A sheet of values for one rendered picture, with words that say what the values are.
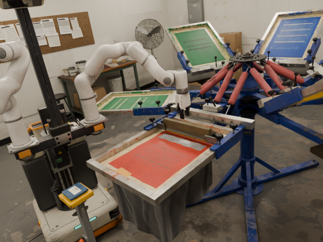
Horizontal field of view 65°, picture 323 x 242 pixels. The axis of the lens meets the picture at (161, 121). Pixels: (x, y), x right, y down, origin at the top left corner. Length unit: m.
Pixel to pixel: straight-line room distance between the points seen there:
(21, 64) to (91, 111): 0.49
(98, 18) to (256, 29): 3.23
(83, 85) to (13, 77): 0.38
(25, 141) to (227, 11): 5.20
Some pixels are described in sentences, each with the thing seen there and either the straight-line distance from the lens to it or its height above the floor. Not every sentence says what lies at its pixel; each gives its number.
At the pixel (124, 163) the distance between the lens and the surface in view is 1.55.
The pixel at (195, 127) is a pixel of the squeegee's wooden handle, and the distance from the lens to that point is 1.61.
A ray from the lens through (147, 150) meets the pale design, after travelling 1.62.
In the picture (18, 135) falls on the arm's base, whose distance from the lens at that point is 1.65.
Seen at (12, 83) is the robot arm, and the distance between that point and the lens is 1.51.
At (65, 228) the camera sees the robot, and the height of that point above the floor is 0.27.
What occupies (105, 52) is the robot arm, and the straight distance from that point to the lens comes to 1.55.
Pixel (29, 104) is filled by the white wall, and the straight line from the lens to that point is 5.14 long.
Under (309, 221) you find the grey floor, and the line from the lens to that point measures 2.59.
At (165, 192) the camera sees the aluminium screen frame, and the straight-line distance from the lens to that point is 1.21.
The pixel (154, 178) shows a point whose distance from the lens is 1.36.
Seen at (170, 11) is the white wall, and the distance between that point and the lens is 7.09.
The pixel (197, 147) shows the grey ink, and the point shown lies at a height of 0.96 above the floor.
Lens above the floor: 1.74
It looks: 23 degrees down
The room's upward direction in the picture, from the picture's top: 8 degrees counter-clockwise
